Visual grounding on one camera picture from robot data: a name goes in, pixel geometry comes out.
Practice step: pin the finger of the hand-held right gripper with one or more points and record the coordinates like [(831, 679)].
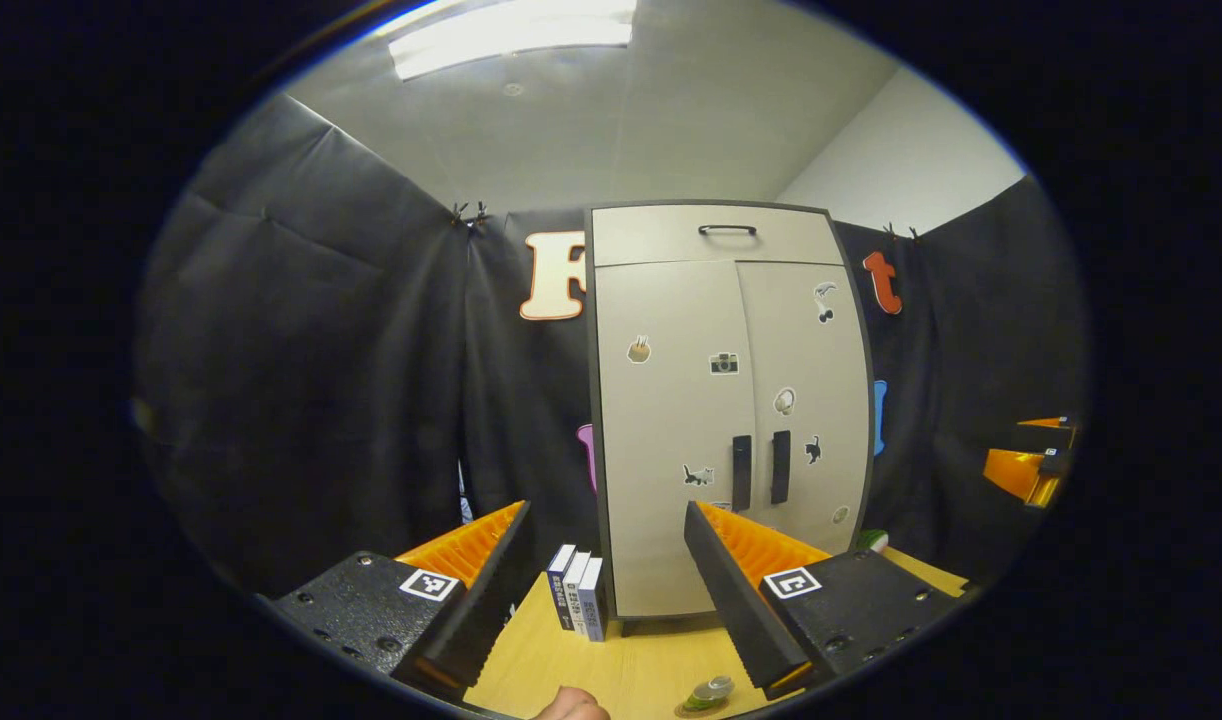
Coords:
[(1016, 475), (1041, 435)]

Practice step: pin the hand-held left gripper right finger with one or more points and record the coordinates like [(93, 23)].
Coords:
[(731, 590)]

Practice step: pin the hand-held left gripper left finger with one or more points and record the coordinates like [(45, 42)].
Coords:
[(486, 590)]

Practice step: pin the grey cabinet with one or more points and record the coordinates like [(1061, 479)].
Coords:
[(671, 560)]

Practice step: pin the green label plastic bottle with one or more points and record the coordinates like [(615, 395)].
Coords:
[(713, 688)]

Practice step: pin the round brown coaster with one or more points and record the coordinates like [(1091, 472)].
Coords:
[(686, 711)]

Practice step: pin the grey door with camera sticker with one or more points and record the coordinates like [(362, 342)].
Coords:
[(661, 420)]

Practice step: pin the grey door with headphone sticker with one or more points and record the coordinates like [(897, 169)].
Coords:
[(811, 360)]

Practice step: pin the grey cabinet drawer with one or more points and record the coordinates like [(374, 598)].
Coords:
[(651, 235)]

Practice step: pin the blue and white book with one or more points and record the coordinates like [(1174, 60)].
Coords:
[(594, 600), (557, 585), (574, 595)]

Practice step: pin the green striped toy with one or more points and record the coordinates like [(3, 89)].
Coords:
[(873, 540)]

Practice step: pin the black backdrop cloth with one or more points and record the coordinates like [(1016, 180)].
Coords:
[(301, 350)]

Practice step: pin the ceiling light panel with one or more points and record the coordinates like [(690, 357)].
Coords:
[(511, 35)]

